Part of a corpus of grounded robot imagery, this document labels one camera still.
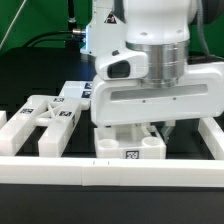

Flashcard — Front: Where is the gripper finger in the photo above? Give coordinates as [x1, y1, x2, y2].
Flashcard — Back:
[161, 120, 175, 143]

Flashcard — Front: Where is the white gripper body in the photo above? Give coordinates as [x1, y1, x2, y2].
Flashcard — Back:
[91, 49, 224, 126]

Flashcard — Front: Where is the white chair seat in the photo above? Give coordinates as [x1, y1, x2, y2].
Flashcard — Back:
[94, 124, 166, 159]

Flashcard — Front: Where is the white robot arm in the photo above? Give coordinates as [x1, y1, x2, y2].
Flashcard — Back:
[81, 0, 224, 141]

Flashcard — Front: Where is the white left block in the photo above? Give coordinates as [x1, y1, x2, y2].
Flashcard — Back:
[0, 111, 7, 129]

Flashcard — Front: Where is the thin grey rod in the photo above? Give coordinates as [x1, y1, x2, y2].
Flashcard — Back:
[0, 0, 28, 51]

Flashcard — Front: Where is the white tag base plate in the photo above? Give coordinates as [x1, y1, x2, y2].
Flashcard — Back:
[60, 81, 92, 99]

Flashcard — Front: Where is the white right rail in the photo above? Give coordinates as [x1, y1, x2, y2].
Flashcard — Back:
[198, 117, 224, 160]

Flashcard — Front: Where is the white rail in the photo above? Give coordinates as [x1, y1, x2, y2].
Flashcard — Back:
[198, 117, 224, 160]
[0, 156, 224, 188]

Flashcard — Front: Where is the white chair back frame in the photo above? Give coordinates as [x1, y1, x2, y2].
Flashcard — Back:
[0, 95, 90, 158]

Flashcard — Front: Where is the black cable with connector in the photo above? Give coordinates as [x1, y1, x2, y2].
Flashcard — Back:
[22, 27, 87, 48]

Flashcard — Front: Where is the white front rail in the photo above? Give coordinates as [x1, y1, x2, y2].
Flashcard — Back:
[0, 156, 224, 188]

